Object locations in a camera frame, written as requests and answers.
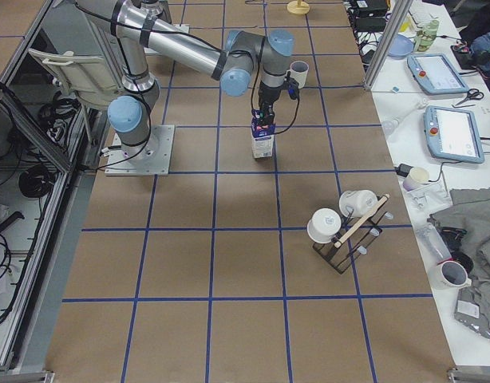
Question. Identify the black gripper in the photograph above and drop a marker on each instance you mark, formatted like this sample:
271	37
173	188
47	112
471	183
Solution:
267	95

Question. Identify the blue white milk carton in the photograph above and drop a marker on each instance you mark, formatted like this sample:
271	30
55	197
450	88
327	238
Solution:
262	137

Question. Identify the white ribbed mug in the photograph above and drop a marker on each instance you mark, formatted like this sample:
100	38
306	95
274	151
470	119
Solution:
298	70

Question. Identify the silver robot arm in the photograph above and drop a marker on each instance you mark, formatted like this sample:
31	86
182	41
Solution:
247	60

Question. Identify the white cup on rack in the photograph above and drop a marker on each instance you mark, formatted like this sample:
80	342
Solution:
324	224
356	203

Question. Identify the cream paper cup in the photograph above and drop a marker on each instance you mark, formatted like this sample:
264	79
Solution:
416	178

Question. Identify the black power adapter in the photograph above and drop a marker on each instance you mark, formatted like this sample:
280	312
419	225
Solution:
403	170

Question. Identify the blue plate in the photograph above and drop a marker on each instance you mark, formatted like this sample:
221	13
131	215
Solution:
401	47

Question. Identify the far teach pendant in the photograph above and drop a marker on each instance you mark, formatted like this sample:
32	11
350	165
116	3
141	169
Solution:
435	74

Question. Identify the teach pendant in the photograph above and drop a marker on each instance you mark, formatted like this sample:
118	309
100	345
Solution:
452	135
435	74

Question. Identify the green glass jar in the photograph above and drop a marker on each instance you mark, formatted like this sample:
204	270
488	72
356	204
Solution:
426	36

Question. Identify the near teach pendant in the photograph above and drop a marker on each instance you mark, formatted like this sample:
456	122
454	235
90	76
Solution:
452	135

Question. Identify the black scissors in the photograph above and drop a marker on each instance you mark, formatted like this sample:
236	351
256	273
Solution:
472	95

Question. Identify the grey cloth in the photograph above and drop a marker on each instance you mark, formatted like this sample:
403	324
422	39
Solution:
470	211

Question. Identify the white mug red rim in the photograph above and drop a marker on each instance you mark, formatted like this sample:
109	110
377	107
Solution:
448	274

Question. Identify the black wire cup rack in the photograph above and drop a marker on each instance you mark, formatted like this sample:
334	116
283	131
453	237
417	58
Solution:
354	237

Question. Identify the aluminium frame post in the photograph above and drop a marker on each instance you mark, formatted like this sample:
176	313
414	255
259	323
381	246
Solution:
400	10

